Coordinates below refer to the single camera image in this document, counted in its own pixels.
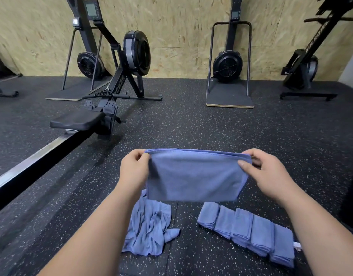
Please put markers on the person's left hand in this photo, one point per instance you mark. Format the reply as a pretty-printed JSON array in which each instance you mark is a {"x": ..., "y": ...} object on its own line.
[{"x": 133, "y": 169}]

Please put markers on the person's right hand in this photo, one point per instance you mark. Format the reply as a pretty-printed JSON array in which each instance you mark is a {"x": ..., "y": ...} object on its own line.
[{"x": 271, "y": 175}]

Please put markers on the blue towel pile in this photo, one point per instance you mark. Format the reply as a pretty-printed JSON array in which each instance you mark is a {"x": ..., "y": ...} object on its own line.
[{"x": 147, "y": 227}]

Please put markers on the white perforated metal rack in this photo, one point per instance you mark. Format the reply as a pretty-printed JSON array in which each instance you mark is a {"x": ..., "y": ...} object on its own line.
[{"x": 297, "y": 246}]

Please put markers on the person's left forearm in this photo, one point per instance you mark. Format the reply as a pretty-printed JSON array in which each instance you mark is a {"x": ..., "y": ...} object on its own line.
[{"x": 90, "y": 235}]

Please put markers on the person's right forearm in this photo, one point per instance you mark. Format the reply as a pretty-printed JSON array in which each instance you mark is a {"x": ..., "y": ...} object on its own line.
[{"x": 326, "y": 235}]

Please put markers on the black upright exercise machine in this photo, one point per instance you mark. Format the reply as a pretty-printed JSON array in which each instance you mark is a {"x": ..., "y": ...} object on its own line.
[{"x": 298, "y": 69}]

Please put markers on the black ski trainer grey platform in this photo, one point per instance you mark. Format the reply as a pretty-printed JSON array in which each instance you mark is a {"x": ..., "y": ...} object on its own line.
[{"x": 85, "y": 65}]

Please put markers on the black ski trainer wooden-edged platform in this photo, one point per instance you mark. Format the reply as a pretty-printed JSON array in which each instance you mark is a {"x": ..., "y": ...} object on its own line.
[{"x": 227, "y": 66}]

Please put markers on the black rowing machine with rail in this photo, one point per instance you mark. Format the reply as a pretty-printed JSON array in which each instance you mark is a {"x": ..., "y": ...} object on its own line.
[{"x": 58, "y": 143}]

